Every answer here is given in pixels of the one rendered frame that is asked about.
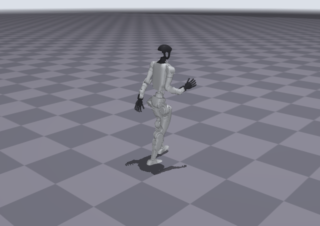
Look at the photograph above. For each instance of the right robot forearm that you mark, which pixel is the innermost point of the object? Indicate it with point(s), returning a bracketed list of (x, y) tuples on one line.
[(174, 90)]

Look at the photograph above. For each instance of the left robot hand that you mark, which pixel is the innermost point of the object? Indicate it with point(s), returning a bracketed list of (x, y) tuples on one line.
[(138, 104)]

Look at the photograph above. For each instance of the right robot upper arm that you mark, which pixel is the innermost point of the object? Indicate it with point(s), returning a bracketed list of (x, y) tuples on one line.
[(169, 76)]

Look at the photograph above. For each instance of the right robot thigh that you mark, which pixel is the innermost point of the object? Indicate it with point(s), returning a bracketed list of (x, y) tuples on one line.
[(165, 119)]

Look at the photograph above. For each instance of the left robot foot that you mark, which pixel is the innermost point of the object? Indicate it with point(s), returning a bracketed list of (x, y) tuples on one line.
[(166, 147)]

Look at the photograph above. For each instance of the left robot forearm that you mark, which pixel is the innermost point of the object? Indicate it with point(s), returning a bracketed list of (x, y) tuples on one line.
[(142, 89)]

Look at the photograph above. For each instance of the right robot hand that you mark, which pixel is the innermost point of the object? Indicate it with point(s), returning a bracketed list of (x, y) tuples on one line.
[(188, 84)]

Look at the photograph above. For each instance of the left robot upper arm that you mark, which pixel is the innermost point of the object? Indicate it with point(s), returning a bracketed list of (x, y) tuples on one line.
[(148, 79)]

